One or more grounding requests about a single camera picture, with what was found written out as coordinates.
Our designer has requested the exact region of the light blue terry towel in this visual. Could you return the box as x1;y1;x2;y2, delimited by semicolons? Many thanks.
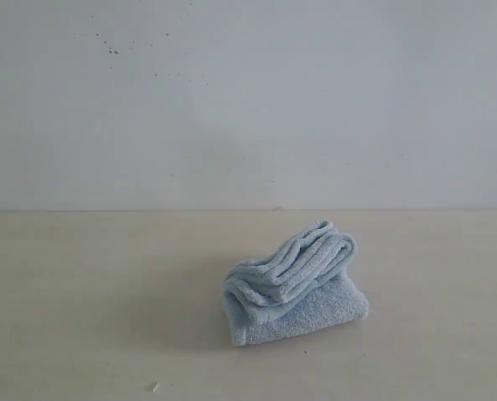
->
223;220;369;347

